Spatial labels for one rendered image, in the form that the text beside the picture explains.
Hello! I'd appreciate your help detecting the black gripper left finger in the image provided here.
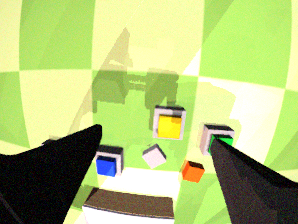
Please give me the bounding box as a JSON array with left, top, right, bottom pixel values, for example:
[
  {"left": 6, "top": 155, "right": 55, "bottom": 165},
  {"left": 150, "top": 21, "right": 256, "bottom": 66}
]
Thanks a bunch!
[{"left": 0, "top": 124, "right": 102, "bottom": 224}]

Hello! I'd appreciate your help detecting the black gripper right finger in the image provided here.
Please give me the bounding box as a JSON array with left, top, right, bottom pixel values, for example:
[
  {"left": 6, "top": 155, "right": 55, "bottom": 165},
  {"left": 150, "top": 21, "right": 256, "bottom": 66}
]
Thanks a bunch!
[{"left": 209, "top": 137, "right": 298, "bottom": 224}]

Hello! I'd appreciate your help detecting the red button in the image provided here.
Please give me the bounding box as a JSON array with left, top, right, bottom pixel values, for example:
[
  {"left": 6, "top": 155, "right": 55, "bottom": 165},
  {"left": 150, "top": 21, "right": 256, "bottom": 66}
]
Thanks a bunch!
[{"left": 40, "top": 139, "right": 55, "bottom": 145}]

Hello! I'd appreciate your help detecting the blue button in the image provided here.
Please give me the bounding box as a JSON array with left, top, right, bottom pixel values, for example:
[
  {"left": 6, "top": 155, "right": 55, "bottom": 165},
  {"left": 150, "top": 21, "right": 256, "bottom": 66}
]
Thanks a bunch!
[{"left": 94, "top": 145, "right": 124, "bottom": 177}]

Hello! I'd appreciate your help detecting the yellow button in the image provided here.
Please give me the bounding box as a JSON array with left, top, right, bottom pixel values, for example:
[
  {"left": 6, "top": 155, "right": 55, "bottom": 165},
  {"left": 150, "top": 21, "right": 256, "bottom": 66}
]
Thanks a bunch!
[{"left": 152, "top": 105, "right": 186, "bottom": 140}]

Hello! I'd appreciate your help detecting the green button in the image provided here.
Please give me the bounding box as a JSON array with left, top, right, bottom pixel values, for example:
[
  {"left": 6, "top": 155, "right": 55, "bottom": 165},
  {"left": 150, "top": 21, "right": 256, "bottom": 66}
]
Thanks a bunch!
[{"left": 198, "top": 124, "right": 235, "bottom": 156}]

